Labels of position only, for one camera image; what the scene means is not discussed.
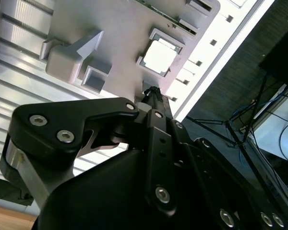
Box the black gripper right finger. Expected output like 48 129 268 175
157 93 288 230

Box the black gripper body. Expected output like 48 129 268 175
33 148 184 230

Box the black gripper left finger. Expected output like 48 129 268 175
0 86 180 218

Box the silver square CPU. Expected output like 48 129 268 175
138 35 183 77

